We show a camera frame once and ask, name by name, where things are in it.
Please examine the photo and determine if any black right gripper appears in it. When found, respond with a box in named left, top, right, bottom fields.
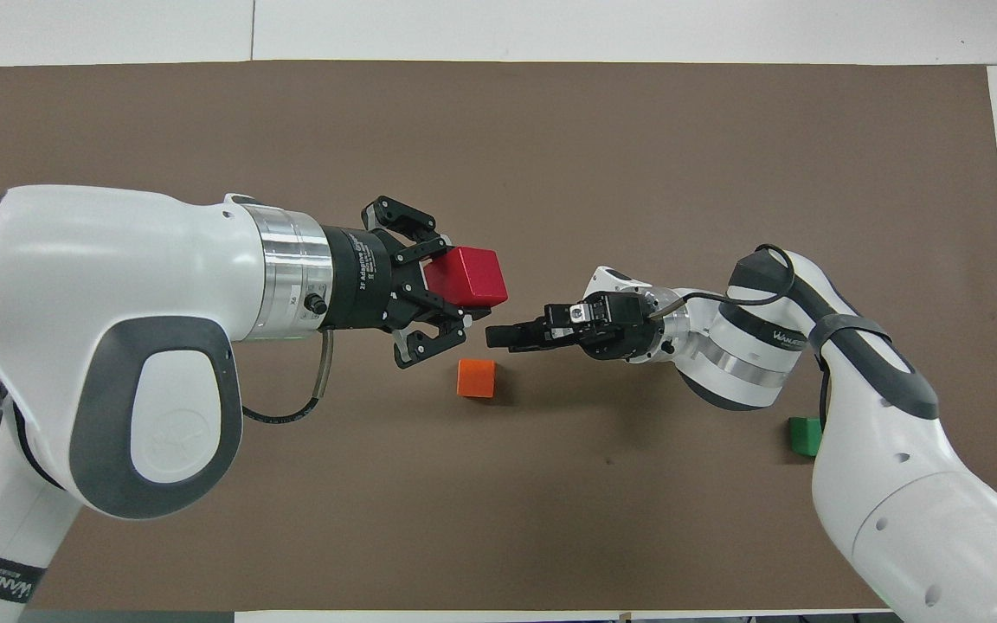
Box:
left=486, top=292, right=651, bottom=360

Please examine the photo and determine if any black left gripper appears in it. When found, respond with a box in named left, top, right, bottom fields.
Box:
left=323, top=197, right=473, bottom=370

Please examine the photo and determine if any red cube block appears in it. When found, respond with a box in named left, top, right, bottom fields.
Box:
left=423, top=247, right=509, bottom=310

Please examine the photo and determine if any orange cube block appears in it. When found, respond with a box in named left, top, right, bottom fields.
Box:
left=457, top=359, right=497, bottom=399

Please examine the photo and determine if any green cube block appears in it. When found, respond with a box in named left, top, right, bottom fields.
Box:
left=788, top=417, right=825, bottom=458

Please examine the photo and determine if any brown table mat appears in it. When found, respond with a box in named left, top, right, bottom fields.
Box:
left=0, top=61, right=997, bottom=611

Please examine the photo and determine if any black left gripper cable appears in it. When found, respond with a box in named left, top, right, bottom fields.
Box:
left=241, top=329, right=335, bottom=425

